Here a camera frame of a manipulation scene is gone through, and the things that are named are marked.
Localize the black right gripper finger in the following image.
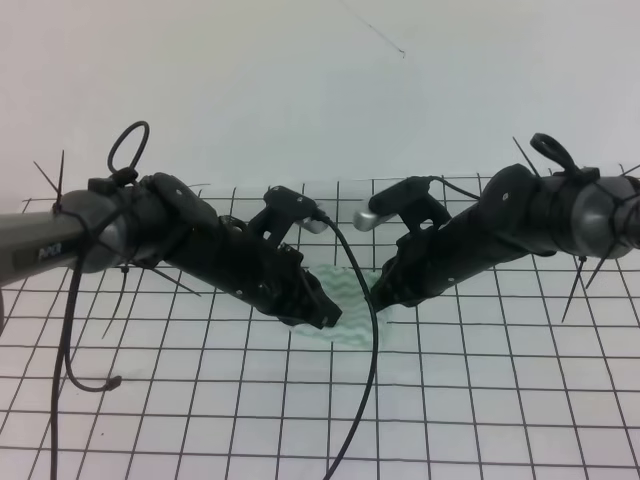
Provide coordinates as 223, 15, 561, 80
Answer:
371, 264, 404, 312

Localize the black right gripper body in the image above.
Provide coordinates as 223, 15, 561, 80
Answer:
384, 234, 464, 306

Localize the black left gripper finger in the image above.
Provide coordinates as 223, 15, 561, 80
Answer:
277, 312, 313, 327
301, 277, 342, 329

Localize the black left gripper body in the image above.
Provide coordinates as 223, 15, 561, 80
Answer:
219, 239, 320, 320

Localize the green white wavy towel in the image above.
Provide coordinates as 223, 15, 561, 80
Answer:
289, 265, 373, 350

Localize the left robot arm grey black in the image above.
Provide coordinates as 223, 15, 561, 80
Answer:
1, 121, 342, 329

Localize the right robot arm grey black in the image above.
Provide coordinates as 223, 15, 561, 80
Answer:
368, 133, 639, 310

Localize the white black-grid tablecloth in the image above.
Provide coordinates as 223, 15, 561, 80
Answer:
0, 172, 640, 480

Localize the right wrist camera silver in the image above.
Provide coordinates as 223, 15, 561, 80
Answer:
352, 176, 451, 234

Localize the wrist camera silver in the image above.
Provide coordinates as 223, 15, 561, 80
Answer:
352, 176, 451, 234
248, 186, 328, 247

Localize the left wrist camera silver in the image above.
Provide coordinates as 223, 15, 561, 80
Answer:
248, 186, 328, 247

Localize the black left camera cable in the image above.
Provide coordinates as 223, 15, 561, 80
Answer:
314, 212, 379, 480

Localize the black camera cable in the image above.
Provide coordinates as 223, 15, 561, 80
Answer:
314, 212, 379, 480
424, 174, 484, 200

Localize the black right camera cable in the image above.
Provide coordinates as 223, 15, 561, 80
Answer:
424, 174, 484, 200

